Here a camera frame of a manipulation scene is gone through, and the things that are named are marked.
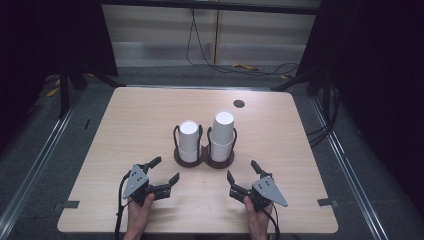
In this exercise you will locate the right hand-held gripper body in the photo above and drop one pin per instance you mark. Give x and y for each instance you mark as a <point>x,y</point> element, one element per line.
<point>268,190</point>

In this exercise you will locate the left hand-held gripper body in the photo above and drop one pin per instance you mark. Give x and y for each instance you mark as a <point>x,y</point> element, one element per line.
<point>136,181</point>

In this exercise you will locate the white paper cup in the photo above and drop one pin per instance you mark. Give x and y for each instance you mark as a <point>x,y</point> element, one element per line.
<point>222,128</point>
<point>220,151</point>
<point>188,156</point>
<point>188,133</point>

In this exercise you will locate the dark brown double cup holder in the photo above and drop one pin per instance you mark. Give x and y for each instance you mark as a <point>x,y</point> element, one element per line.
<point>204,157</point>

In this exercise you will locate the person's right hand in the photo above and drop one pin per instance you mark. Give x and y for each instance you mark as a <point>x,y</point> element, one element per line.
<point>258,220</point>

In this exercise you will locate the person's left hand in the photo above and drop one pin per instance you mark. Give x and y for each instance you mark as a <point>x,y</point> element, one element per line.
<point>137,216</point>

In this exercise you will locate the grey tape strip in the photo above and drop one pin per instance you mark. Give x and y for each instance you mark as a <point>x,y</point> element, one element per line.
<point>68,204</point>
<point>326,202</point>

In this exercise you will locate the dark round table grommet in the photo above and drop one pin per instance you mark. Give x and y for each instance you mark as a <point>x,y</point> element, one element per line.
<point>239,103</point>

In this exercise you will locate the yellow floor tape scrap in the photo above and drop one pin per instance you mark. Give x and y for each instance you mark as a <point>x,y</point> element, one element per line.
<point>52,92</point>
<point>245,66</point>

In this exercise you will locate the black metal stand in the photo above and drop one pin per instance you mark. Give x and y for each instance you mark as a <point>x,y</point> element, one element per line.
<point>64,93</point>

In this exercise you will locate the dark curtain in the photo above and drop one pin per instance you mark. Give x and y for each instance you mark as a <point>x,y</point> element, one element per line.
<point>380,83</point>
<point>40,43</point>

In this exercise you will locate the black overhead bar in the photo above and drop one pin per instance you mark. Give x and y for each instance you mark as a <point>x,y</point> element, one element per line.
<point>213,6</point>

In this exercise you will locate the metal floor rail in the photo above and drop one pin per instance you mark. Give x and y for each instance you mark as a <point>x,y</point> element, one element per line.
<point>346,166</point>
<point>40,156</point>

